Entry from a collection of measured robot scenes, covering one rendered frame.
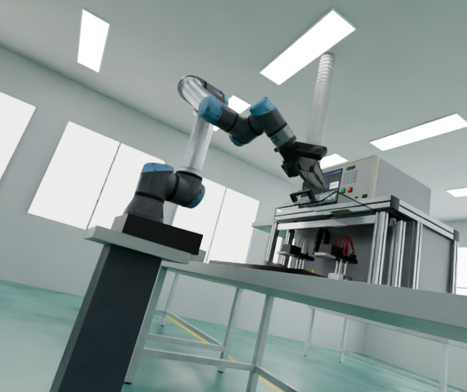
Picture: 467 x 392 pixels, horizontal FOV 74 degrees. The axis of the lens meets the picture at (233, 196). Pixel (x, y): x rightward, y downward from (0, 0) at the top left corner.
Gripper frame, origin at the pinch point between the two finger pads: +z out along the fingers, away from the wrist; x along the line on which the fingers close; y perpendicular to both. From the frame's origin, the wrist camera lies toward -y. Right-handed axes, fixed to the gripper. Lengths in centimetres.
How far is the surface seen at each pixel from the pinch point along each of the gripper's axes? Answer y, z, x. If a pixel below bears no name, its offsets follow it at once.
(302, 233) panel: 54, 36, -20
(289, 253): 35.9, 26.0, 4.8
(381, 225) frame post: -5.9, 23.3, -6.7
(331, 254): 11.6, 26.2, 5.0
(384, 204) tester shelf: -5.0, 20.5, -14.4
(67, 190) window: 487, -95, -5
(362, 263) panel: 13.6, 42.6, -6.7
